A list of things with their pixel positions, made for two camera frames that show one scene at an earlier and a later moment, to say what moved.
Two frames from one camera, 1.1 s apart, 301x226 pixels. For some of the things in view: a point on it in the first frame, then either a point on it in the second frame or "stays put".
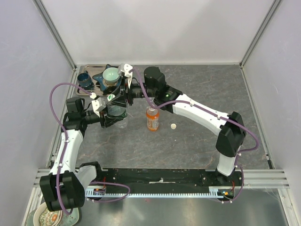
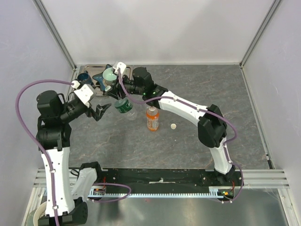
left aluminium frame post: [55, 32] stays put
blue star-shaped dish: [103, 86] stays put
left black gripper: [109, 120] → [100, 109]
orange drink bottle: [153, 121] stays put
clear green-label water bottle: [117, 110] → [124, 106]
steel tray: [94, 70] stays put
